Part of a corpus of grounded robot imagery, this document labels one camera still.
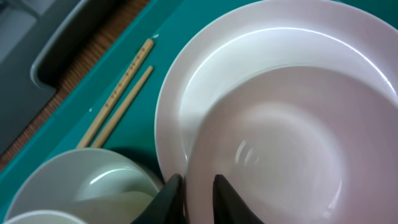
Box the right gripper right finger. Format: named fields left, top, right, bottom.
left=213, top=174, right=264, bottom=224

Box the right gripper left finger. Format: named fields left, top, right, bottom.
left=131, top=174, right=185, bottom=224

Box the grey bowl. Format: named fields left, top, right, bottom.
left=5, top=148, right=163, bottom=223

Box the short wooden chopstick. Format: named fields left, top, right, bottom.
left=91, top=66, right=154, bottom=148

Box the long wooden chopstick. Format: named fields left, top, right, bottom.
left=76, top=39, right=154, bottom=149

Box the large white plate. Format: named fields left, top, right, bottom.
left=155, top=1, right=397, bottom=223

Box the white cup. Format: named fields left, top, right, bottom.
left=4, top=210, right=86, bottom=224

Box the teal plastic tray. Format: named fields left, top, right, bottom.
left=0, top=0, right=398, bottom=218

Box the grey plastic dish rack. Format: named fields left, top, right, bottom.
left=1, top=0, right=116, bottom=152

